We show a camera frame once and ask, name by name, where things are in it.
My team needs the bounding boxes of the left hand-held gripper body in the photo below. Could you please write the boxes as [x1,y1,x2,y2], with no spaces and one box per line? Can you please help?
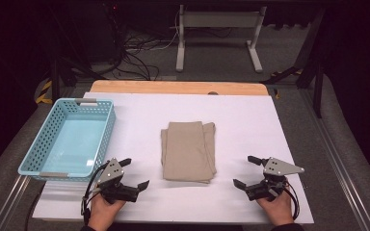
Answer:
[95,157,142,204]

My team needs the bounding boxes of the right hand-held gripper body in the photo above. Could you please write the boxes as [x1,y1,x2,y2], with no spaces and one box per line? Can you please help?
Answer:
[244,156,305,202]

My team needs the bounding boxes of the light blue plastic basket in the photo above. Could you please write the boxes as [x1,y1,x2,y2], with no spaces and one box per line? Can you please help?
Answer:
[17,97,117,183]

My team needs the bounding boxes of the beige pants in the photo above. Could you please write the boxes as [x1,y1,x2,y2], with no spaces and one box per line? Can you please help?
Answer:
[160,120,218,185]

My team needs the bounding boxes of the person's left hand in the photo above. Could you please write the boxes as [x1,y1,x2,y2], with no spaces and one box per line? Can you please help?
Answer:
[87,192,127,231]

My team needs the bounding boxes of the person's right hand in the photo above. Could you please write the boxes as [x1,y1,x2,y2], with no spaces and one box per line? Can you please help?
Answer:
[255,192,295,227]

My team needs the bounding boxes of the white table board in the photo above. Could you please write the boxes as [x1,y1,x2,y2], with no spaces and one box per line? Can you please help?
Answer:
[32,91,315,224]

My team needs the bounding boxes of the person's right dark sleeve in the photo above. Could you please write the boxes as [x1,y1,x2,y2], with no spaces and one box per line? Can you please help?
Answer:
[270,222,306,231]

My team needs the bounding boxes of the black metal stand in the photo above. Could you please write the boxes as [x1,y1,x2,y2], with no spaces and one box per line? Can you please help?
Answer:
[263,8,326,119]

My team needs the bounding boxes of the wooden table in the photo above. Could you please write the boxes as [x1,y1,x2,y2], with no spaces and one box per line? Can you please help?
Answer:
[90,80,270,96]

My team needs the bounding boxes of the yellow black hazard tape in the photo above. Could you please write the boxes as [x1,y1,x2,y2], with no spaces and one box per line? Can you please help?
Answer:
[34,80,54,106]

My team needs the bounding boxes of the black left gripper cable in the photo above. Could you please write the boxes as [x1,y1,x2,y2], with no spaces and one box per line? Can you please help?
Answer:
[80,162,110,225]

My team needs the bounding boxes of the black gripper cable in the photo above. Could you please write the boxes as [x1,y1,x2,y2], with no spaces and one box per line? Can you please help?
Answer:
[80,162,110,225]
[282,181,301,221]

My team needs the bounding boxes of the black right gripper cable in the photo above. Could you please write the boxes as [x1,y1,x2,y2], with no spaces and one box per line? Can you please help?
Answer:
[282,181,301,221]

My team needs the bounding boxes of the aluminium rail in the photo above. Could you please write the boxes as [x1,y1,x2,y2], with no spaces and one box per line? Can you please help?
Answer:
[0,174,32,231]
[298,89,370,231]

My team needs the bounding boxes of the tangle of black floor cables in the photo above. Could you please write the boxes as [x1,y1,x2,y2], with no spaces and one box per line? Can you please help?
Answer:
[102,3,179,81]

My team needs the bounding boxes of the white metal stand frame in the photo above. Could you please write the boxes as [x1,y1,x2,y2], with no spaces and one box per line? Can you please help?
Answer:
[175,4,268,73]

